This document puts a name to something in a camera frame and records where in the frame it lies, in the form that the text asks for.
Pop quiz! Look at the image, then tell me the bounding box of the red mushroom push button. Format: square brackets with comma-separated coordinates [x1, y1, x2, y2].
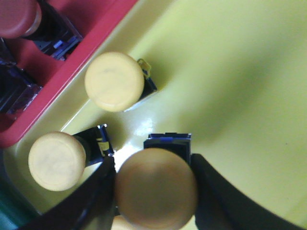
[0, 38, 42, 121]
[0, 0, 83, 60]

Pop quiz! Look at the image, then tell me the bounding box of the red plastic tray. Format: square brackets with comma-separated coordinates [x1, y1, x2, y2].
[0, 0, 135, 148]

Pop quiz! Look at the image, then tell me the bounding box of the yellow mushroom push button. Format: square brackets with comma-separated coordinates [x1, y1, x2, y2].
[84, 52, 157, 112]
[115, 133, 198, 230]
[28, 124, 114, 191]

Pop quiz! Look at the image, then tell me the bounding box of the yellow plastic tray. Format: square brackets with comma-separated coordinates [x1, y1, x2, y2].
[4, 0, 307, 228]

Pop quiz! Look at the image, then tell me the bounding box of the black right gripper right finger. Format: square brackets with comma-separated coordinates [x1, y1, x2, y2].
[191, 154, 300, 230]

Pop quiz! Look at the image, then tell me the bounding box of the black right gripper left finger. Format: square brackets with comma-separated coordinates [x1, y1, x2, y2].
[19, 157, 116, 230]

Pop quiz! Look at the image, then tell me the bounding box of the green conveyor belt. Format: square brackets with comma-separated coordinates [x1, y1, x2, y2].
[0, 149, 40, 230]

